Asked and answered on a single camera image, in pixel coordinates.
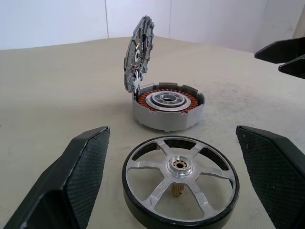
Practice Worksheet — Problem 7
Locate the grey round motor cover plate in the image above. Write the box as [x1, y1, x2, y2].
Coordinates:
[123, 15, 155, 93]

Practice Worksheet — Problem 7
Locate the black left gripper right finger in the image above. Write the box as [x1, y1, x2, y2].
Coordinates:
[235, 125, 305, 229]

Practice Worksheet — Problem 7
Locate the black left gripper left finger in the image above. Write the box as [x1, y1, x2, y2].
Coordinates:
[0, 126, 112, 229]

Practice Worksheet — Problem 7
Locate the small black object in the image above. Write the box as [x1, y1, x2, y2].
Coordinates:
[130, 82, 206, 132]

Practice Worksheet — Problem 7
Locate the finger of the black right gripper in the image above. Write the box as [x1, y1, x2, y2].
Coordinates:
[254, 37, 305, 64]
[278, 52, 305, 80]

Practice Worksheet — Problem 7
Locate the black-rimmed silver spoked rotor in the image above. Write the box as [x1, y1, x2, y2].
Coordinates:
[122, 134, 240, 229]

